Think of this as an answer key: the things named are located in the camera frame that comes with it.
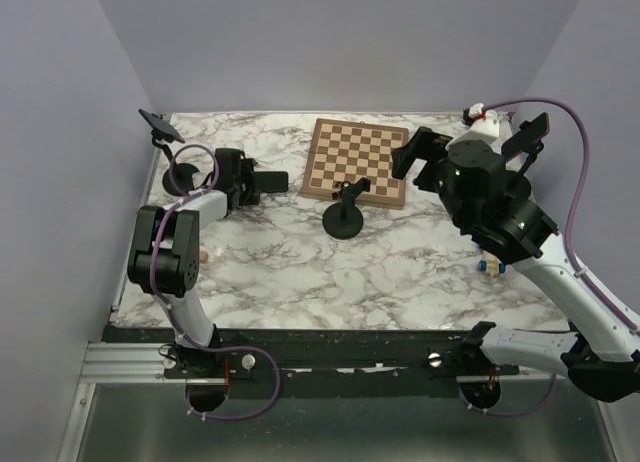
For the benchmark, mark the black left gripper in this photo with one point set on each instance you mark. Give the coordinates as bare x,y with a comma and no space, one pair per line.
249,197

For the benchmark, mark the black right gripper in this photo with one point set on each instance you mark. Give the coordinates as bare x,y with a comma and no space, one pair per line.
425,144

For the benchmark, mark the black smartphone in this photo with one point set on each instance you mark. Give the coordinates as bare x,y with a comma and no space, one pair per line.
270,182

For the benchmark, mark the black phone stand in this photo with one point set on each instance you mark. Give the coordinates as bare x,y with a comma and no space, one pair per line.
517,184
343,220
178,177

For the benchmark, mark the black phone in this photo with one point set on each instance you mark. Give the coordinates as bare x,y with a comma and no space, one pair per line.
160,129

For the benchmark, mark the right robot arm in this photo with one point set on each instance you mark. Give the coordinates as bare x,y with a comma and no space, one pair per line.
599,353

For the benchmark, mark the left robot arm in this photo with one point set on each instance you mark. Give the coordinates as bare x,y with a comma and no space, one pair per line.
164,257

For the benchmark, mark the red-edged phone on right stand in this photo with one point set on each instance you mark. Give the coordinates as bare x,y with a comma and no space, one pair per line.
529,135

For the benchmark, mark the wooden chessboard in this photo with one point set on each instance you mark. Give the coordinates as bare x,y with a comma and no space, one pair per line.
344,151

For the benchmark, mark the wooden toy car blue wheels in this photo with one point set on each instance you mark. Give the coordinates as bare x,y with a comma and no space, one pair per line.
490,265

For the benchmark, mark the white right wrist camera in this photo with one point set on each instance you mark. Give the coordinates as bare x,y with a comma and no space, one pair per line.
482,124

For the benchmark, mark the aluminium frame rail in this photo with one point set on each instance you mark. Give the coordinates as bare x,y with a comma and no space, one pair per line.
142,363

